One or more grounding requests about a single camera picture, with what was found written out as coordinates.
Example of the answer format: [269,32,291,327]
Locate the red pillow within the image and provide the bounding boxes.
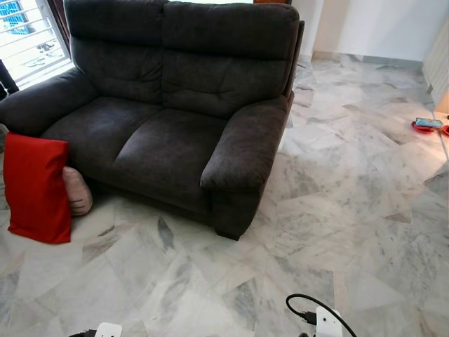
[3,132,72,245]

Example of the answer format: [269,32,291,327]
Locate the red dish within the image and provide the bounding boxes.
[411,119,444,136]

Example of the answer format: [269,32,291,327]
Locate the blue phone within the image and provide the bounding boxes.
[415,117,444,130]

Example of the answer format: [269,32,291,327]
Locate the white louvred cabinet door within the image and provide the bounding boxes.
[421,21,449,106]

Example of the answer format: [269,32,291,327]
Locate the dark grey two-seat sofa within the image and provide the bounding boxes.
[0,0,306,241]

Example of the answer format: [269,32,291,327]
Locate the brown curtain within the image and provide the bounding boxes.
[43,0,72,57]

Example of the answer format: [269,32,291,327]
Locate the window with white grille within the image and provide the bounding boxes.
[0,0,71,88]

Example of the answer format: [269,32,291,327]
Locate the blue teal structure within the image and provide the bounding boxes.
[0,0,23,34]

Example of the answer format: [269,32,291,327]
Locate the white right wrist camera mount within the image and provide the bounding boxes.
[315,307,343,337]

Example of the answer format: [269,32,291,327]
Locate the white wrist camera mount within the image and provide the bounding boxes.
[95,322,123,337]
[315,307,343,337]

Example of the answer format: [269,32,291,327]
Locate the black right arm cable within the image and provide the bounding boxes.
[286,293,358,337]

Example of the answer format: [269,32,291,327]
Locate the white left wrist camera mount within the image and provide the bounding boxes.
[95,322,123,337]

